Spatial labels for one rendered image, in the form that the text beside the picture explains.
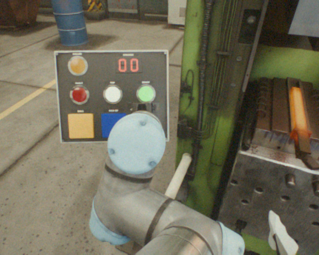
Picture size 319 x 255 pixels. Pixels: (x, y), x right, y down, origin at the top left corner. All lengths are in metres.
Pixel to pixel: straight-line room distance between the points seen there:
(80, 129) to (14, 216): 1.30
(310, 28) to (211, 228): 0.52
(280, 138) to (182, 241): 0.61
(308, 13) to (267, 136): 0.36
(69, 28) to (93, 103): 4.38
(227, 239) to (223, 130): 0.72
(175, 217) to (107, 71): 0.50
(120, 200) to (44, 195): 1.63
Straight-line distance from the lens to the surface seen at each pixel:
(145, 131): 0.27
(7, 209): 1.98
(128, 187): 0.31
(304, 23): 0.66
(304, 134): 0.76
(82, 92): 0.70
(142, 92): 0.67
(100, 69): 0.70
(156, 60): 0.68
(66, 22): 5.02
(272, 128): 0.78
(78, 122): 0.71
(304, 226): 1.01
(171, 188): 0.97
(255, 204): 0.94
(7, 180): 2.19
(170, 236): 0.25
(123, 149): 0.28
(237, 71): 0.84
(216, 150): 1.05
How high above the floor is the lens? 1.41
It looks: 38 degrees down
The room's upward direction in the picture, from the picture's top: straight up
